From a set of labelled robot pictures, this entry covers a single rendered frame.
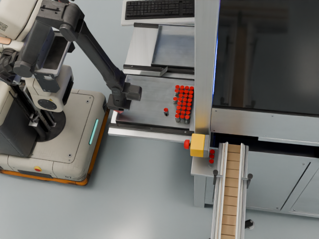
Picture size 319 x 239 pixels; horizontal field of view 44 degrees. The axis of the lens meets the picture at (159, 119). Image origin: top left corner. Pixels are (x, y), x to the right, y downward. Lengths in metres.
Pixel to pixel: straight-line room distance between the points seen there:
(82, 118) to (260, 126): 1.38
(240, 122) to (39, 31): 0.80
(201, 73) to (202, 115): 0.27
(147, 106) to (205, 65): 0.66
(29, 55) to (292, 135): 1.06
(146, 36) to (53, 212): 1.30
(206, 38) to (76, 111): 1.62
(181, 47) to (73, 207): 1.28
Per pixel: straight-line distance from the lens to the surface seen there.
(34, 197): 2.79
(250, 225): 2.50
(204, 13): 1.10
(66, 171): 2.50
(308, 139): 1.65
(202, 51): 1.21
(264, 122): 1.54
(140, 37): 2.13
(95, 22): 3.53
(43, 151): 2.58
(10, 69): 1.72
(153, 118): 1.83
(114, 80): 1.57
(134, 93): 1.66
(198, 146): 1.58
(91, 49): 1.45
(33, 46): 1.54
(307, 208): 2.43
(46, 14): 1.36
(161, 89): 1.91
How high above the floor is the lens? 2.45
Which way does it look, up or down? 60 degrees down
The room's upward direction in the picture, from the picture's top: 9 degrees counter-clockwise
